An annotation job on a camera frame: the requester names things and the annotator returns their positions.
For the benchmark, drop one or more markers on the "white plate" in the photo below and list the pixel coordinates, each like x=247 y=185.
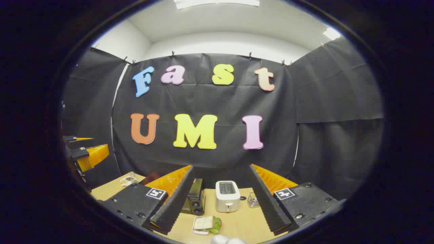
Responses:
x=198 y=231

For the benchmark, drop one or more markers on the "white toaster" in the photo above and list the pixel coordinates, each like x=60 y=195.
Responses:
x=227 y=198

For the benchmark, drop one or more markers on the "white divided snack dish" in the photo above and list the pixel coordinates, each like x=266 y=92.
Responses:
x=126 y=182

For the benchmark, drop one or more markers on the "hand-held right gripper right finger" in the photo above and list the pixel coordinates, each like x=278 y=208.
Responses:
x=268 y=200

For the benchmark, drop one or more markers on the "sandwich with lettuce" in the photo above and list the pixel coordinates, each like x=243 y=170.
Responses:
x=208 y=223

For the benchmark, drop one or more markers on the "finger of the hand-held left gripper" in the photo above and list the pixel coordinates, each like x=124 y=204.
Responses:
x=69 y=138
x=95 y=156

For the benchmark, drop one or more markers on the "black electric oven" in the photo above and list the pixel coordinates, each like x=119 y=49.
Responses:
x=196 y=194

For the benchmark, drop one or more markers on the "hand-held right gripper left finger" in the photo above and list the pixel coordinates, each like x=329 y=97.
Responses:
x=178 y=200

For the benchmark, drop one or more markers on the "ceiling light panel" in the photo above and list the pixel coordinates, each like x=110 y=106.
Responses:
x=331 y=33
x=217 y=2

